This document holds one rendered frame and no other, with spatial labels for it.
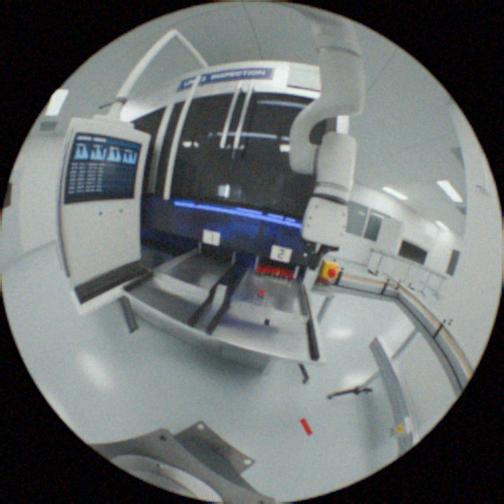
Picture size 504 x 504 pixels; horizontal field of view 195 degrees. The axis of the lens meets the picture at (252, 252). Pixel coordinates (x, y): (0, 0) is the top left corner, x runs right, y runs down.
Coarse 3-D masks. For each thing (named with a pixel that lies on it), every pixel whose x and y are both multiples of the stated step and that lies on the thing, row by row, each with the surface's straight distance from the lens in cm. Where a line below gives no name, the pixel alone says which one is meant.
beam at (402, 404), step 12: (372, 348) 139; (384, 348) 130; (384, 360) 128; (396, 360) 130; (384, 372) 128; (396, 372) 122; (396, 384) 120; (396, 396) 122; (408, 396) 120; (396, 408) 121; (408, 408) 116; (396, 420) 122; (408, 444) 119
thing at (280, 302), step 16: (240, 288) 59; (256, 288) 62; (272, 288) 64; (288, 288) 68; (240, 304) 48; (256, 304) 53; (272, 304) 55; (288, 304) 58; (304, 304) 57; (288, 320) 50; (304, 320) 51
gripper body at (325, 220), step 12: (312, 204) 34; (324, 204) 34; (336, 204) 35; (312, 216) 34; (324, 216) 34; (336, 216) 35; (312, 228) 34; (324, 228) 34; (336, 228) 35; (312, 240) 35; (324, 240) 35; (336, 240) 36
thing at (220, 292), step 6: (222, 288) 49; (216, 294) 50; (222, 294) 49; (216, 300) 50; (222, 300) 49; (216, 306) 49; (210, 312) 47; (204, 318) 45; (210, 318) 45; (204, 324) 43
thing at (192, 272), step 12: (192, 252) 85; (168, 264) 70; (180, 264) 75; (192, 264) 75; (204, 264) 76; (216, 264) 77; (228, 264) 78; (156, 276) 64; (168, 276) 59; (180, 276) 64; (192, 276) 65; (204, 276) 65; (216, 276) 66; (180, 288) 57; (192, 288) 54; (204, 288) 57
